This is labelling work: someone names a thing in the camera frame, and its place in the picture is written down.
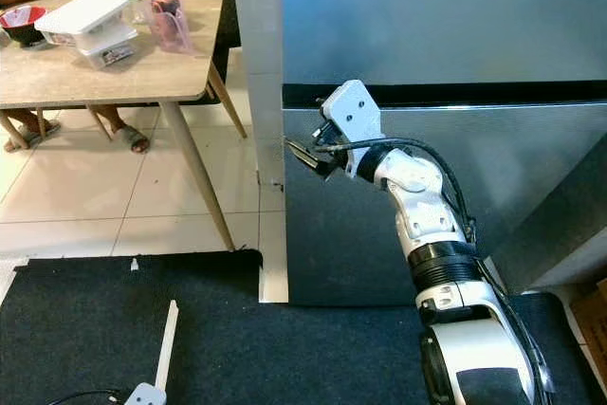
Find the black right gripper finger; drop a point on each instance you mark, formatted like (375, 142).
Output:
(315, 168)
(309, 152)

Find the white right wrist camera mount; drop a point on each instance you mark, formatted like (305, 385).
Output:
(351, 113)

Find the pink plastic pitcher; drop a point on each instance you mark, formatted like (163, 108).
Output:
(173, 27)

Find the low cardboard box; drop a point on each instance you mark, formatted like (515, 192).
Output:
(593, 329)

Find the red and black bowl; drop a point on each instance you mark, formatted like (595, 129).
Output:
(21, 18)

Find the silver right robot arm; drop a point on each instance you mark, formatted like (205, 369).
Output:
(413, 192)

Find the black floor mat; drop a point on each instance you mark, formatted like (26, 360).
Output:
(294, 358)

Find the small white floor marker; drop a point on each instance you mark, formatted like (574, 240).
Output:
(135, 265)

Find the white stick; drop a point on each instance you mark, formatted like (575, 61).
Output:
(168, 343)

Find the light wooden table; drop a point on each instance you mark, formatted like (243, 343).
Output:
(76, 82)

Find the grey fridge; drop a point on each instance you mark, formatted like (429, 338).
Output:
(436, 16)

